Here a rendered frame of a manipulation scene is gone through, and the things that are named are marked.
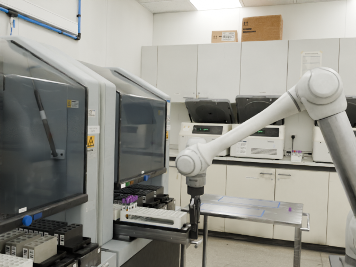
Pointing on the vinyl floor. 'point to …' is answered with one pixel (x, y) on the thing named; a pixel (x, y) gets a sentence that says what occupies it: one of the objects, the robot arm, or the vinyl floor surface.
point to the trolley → (224, 201)
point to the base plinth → (274, 241)
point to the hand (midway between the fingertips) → (194, 231)
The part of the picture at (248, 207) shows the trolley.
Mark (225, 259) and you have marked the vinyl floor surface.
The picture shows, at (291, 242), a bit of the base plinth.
